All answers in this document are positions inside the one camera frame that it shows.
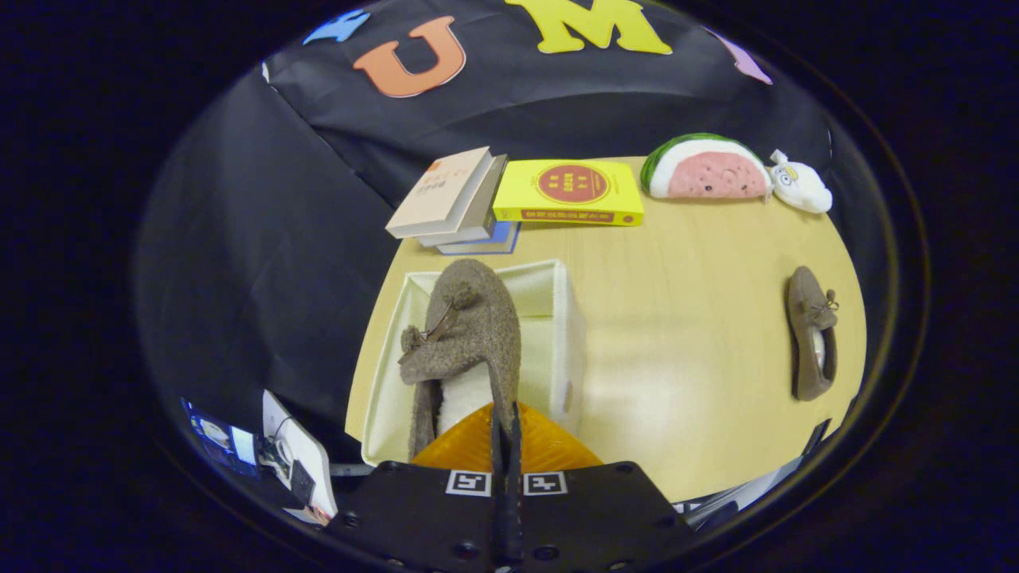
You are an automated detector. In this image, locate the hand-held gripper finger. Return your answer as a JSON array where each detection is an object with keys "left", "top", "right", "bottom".
[
  {"left": 507, "top": 402, "right": 695, "bottom": 573},
  {"left": 326, "top": 402, "right": 510, "bottom": 573}
]

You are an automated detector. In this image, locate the cream fabric storage box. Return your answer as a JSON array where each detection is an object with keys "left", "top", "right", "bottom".
[{"left": 361, "top": 259, "right": 588, "bottom": 467}]

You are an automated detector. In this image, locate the brown fuzzy shoe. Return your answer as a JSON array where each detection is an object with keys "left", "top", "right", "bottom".
[
  {"left": 398, "top": 258, "right": 523, "bottom": 462},
  {"left": 786, "top": 266, "right": 840, "bottom": 401}
]

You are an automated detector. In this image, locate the white board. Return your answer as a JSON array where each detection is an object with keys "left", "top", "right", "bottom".
[{"left": 261, "top": 390, "right": 339, "bottom": 526}]

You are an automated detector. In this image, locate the blue book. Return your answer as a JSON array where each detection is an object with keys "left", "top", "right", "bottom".
[{"left": 436, "top": 220, "right": 522, "bottom": 256}]

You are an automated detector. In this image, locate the blue printed packet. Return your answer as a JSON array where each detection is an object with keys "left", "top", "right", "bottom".
[{"left": 182, "top": 398, "right": 260, "bottom": 478}]

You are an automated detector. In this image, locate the grey book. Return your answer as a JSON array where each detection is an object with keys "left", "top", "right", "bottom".
[{"left": 418, "top": 154, "right": 509, "bottom": 248}]

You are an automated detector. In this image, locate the black table clamp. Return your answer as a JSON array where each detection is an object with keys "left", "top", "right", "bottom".
[{"left": 800, "top": 418, "right": 833, "bottom": 456}]

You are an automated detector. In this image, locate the beige book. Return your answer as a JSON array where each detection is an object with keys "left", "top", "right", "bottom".
[{"left": 385, "top": 146, "right": 494, "bottom": 240}]

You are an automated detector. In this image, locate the yellow book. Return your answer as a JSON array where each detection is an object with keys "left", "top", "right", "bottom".
[{"left": 492, "top": 159, "right": 645, "bottom": 228}]

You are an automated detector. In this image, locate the watermelon slice plush toy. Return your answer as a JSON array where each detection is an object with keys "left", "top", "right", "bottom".
[{"left": 640, "top": 133, "right": 773, "bottom": 200}]

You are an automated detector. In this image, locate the white plush toy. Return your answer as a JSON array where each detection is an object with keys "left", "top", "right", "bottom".
[{"left": 768, "top": 150, "right": 834, "bottom": 214}]

